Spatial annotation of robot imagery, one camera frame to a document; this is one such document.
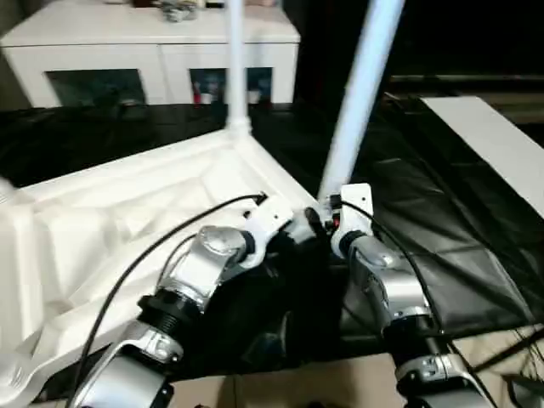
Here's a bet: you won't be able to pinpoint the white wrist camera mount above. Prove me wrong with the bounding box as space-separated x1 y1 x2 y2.
328 182 376 259
241 194 298 272

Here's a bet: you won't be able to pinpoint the white cabinet with glass doors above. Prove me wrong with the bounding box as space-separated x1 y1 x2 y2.
0 0 303 108

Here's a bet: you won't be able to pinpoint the black metal stand frame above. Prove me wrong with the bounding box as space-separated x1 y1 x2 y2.
470 326 544 371

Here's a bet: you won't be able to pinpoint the black work mat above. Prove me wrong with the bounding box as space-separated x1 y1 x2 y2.
0 96 544 378

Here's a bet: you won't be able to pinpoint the black metal rail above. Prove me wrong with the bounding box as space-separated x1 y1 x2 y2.
388 74 544 85

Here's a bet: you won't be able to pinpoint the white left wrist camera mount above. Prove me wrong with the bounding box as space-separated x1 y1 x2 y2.
241 194 298 272

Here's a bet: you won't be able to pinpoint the white plastic table leg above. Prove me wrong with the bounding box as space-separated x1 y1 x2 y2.
224 0 255 138
0 177 19 206
315 0 405 201

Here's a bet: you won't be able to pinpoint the white plastic table top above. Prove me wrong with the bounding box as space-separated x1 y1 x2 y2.
0 126 325 401

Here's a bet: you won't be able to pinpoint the white flat board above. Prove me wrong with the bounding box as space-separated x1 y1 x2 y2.
417 95 544 210

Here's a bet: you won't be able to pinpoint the black floor cables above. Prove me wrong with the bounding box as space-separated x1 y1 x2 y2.
505 325 544 379

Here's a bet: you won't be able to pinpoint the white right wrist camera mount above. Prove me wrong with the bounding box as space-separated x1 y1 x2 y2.
328 182 376 259

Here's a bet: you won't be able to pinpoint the dark bundle of cables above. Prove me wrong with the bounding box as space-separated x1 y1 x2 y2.
160 0 200 23

